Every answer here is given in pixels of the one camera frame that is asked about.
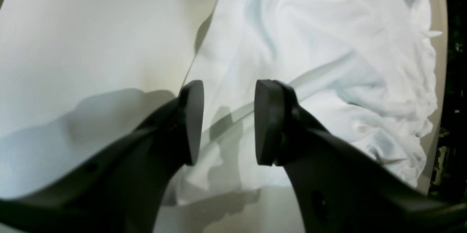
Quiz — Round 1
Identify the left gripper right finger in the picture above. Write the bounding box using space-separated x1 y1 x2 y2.
254 79 467 233

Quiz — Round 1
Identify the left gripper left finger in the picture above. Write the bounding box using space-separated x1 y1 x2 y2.
0 80 205 233

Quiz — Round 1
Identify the white t-shirt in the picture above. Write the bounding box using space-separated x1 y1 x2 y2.
170 0 439 205

